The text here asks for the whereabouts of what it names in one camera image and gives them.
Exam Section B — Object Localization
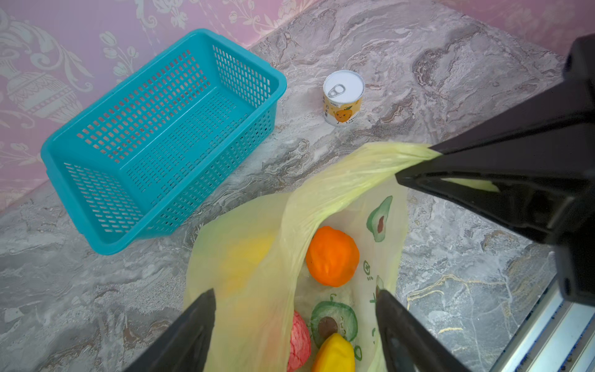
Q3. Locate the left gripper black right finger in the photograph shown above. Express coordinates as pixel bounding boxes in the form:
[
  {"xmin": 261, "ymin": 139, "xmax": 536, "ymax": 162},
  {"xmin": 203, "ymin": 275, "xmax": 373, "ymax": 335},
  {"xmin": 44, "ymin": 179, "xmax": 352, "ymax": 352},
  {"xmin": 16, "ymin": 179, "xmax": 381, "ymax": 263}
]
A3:
[{"xmin": 376, "ymin": 289, "xmax": 469, "ymax": 372}]

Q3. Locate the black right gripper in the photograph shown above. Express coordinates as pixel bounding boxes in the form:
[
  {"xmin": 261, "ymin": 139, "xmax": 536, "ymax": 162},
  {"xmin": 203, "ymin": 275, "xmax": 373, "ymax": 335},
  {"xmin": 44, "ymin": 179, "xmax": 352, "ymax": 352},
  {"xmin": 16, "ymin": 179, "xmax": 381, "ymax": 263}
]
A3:
[{"xmin": 395, "ymin": 34, "xmax": 594, "ymax": 306}]

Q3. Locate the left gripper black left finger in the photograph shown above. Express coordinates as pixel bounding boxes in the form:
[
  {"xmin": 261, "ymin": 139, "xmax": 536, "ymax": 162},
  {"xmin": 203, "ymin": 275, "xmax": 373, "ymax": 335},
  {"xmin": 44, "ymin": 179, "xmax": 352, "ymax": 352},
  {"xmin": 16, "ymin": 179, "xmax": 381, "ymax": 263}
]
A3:
[{"xmin": 127, "ymin": 289, "xmax": 216, "ymax": 372}]

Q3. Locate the yellow toy fruit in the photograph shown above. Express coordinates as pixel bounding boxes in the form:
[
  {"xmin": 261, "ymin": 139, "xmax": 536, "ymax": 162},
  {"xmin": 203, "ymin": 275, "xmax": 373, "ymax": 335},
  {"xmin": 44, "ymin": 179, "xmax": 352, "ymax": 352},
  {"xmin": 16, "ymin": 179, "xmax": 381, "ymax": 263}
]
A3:
[{"xmin": 311, "ymin": 333, "xmax": 356, "ymax": 372}]

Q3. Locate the orange toy fruit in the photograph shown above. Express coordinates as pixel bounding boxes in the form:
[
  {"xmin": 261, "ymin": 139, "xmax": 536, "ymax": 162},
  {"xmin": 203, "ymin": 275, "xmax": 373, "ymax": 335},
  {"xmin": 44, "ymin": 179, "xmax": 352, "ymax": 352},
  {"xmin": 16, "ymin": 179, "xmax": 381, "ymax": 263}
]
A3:
[{"xmin": 305, "ymin": 226, "xmax": 360, "ymax": 288}]

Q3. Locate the yellow plastic bag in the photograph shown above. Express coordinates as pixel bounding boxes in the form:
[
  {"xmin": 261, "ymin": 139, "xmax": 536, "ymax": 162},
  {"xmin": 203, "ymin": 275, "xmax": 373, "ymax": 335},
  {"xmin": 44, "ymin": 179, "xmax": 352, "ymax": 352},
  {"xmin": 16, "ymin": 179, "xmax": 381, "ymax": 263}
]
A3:
[{"xmin": 184, "ymin": 143, "xmax": 437, "ymax": 371}]

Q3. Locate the pink toy fruit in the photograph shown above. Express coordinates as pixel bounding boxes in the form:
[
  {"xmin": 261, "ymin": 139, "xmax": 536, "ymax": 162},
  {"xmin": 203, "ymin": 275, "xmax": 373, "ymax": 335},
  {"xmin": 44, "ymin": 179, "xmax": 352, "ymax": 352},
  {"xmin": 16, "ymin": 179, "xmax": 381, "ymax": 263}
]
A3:
[{"xmin": 287, "ymin": 312, "xmax": 311, "ymax": 372}]

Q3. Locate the teal plastic basket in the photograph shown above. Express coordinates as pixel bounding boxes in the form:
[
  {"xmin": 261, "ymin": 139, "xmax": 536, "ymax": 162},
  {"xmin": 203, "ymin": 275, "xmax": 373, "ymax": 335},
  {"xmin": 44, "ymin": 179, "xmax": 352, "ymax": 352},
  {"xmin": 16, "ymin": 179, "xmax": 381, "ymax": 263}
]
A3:
[{"xmin": 41, "ymin": 29, "xmax": 287, "ymax": 255}]

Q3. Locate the small orange-print tin can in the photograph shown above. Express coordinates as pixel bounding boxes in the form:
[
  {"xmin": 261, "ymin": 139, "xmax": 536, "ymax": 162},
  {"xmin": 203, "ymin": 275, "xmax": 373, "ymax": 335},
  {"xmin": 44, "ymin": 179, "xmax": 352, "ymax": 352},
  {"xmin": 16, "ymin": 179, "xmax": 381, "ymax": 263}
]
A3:
[{"xmin": 322, "ymin": 70, "xmax": 365, "ymax": 127}]

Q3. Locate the aluminium front rail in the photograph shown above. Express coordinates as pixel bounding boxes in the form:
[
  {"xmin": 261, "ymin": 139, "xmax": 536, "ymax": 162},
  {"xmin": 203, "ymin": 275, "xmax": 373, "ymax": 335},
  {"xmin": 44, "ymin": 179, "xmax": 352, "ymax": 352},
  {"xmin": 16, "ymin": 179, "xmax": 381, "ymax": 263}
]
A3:
[{"xmin": 491, "ymin": 278, "xmax": 594, "ymax": 371}]

